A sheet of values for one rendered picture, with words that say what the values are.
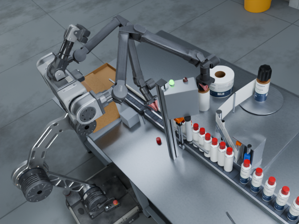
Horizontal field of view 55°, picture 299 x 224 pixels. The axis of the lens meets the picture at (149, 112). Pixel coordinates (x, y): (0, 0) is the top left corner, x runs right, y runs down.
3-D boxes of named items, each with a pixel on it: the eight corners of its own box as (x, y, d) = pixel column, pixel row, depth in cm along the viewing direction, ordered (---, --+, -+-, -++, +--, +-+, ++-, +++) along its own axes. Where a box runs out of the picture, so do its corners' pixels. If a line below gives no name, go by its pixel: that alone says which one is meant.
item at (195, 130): (202, 144, 189) (201, 124, 174) (197, 149, 187) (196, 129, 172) (196, 140, 192) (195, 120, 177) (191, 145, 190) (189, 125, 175)
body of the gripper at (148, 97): (158, 97, 207) (152, 88, 205) (147, 105, 203) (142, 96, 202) (155, 98, 213) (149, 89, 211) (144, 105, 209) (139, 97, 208)
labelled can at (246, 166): (250, 180, 167) (254, 161, 152) (244, 186, 165) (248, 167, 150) (243, 174, 170) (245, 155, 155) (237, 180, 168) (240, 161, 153)
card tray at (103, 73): (126, 78, 254) (125, 75, 251) (103, 94, 245) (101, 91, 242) (107, 65, 272) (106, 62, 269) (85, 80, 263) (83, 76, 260)
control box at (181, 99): (199, 114, 154) (198, 89, 140) (168, 120, 155) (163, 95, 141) (195, 101, 161) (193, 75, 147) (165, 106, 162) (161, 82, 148)
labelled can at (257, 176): (261, 188, 163) (266, 170, 148) (256, 194, 161) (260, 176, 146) (253, 182, 166) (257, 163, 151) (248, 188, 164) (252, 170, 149)
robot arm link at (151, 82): (133, 80, 207) (138, 80, 199) (145, 71, 210) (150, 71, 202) (141, 94, 211) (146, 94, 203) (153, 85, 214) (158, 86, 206)
